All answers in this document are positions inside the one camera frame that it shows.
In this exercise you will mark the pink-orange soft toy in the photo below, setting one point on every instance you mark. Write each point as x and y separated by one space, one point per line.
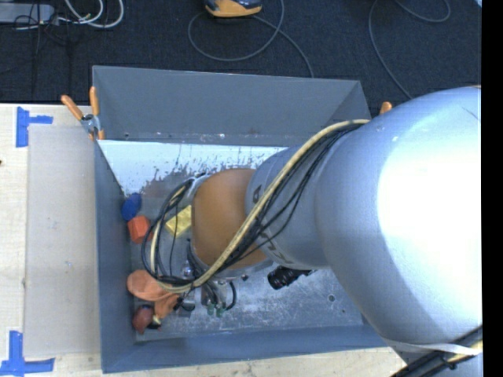
146 287

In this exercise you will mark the dark red round toy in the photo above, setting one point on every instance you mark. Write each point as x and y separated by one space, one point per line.
140 319

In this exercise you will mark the yellow flat block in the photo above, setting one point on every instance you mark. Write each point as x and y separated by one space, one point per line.
180 220

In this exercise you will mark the orange block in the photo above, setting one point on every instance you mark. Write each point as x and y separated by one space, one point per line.
138 229

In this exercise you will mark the blue oval thing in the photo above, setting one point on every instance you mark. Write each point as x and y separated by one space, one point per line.
131 206

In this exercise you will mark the pale flat board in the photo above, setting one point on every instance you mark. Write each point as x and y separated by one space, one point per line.
59 242

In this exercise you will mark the grey metal bin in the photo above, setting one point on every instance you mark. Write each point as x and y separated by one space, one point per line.
220 104

